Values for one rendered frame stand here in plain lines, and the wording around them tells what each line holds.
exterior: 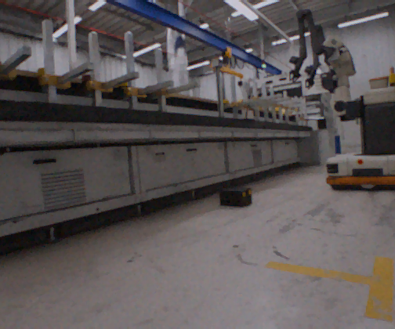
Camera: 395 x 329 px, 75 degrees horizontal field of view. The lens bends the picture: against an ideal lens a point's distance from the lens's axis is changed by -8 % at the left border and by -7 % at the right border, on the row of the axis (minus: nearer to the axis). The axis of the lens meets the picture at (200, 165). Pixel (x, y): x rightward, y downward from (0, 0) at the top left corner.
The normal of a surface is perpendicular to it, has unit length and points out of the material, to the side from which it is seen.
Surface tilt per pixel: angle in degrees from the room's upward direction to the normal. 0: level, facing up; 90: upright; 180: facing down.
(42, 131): 90
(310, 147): 90
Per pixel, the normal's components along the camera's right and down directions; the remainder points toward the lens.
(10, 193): 0.79, -0.04
